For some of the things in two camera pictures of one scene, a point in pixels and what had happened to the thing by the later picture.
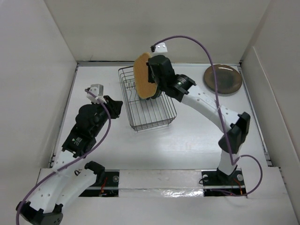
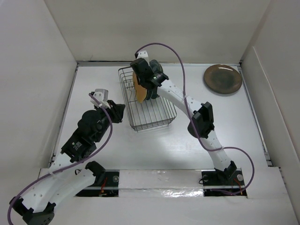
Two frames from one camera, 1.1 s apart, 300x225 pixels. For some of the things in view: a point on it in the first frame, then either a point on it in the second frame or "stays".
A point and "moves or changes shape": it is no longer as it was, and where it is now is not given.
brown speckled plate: (228, 79) stays
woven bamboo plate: (145, 89) moves or changes shape
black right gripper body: (151, 78) to (140, 81)
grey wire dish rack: (144, 114) stays
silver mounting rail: (165, 183) stays
